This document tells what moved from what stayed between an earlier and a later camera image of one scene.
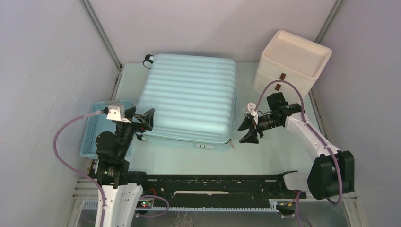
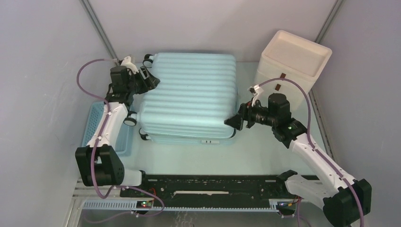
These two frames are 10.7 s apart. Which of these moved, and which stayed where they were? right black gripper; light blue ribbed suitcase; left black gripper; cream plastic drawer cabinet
Moved: right black gripper; left black gripper
Stayed: cream plastic drawer cabinet; light blue ribbed suitcase
